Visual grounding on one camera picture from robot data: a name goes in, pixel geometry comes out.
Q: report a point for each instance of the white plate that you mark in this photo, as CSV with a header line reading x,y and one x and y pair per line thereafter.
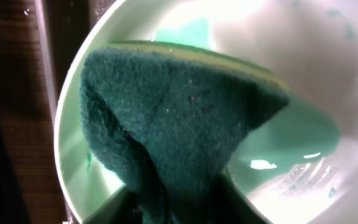
x,y
302,166

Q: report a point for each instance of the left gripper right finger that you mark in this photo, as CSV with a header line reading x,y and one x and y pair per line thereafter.
x,y
236,208

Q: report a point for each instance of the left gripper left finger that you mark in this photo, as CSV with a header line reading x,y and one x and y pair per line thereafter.
x,y
120,208

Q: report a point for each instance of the large black serving tray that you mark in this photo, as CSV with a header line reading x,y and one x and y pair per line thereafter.
x,y
63,29

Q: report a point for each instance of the green yellow sponge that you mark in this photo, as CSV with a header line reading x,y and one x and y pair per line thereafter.
x,y
166,119

